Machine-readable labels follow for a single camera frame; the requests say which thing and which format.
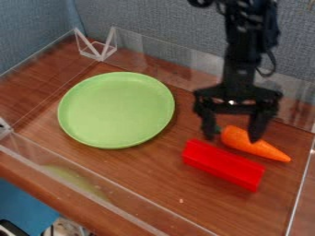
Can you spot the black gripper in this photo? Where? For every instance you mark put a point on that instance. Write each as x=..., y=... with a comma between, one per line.
x=248, y=100

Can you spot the orange toy carrot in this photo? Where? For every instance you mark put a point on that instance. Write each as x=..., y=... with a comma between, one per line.
x=235, y=138

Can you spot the red rectangular block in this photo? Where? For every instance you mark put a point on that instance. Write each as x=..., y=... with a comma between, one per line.
x=223, y=164

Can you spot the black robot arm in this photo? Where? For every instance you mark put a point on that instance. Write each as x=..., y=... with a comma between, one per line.
x=251, y=28

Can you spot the green round plate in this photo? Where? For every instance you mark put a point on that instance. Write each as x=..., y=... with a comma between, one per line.
x=115, y=110

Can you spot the clear acrylic enclosure wall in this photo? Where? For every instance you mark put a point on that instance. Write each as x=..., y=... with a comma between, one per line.
x=139, y=191

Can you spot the clear acrylic corner bracket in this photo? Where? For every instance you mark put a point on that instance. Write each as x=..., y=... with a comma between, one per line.
x=93, y=49

